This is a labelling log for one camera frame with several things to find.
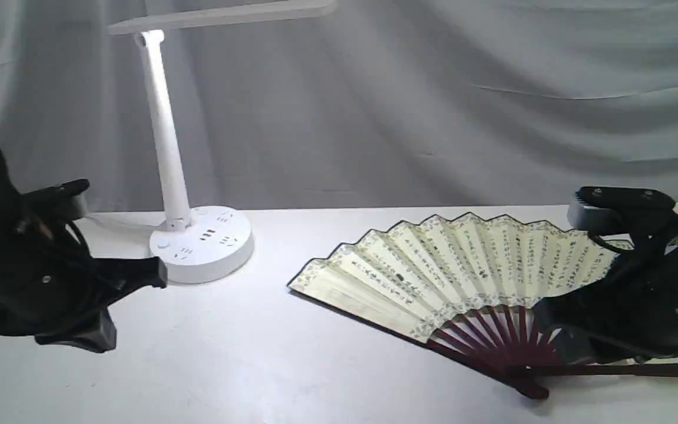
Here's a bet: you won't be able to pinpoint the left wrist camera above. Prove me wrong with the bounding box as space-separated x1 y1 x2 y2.
23 179 91 222

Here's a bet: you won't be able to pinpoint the white desk lamp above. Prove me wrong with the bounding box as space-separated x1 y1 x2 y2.
108 1 336 285

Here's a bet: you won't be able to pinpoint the folding paper fan maroon ribs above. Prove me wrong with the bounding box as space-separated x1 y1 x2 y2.
288 213 678 400

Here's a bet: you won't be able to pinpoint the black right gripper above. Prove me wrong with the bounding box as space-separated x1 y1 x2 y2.
532 209 678 366

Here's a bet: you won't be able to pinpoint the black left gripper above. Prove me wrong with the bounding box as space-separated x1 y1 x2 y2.
0 225 168 354

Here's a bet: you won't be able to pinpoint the grey backdrop curtain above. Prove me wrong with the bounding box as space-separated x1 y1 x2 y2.
0 1 678 211

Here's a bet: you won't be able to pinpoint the white power cord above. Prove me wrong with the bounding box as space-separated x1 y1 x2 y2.
83 213 160 235

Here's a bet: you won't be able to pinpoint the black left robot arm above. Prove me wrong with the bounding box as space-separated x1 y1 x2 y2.
0 148 168 353

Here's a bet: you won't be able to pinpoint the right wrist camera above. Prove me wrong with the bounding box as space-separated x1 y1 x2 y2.
567 186 676 237

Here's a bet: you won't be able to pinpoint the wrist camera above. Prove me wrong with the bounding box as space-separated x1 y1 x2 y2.
23 179 91 222
567 186 676 237

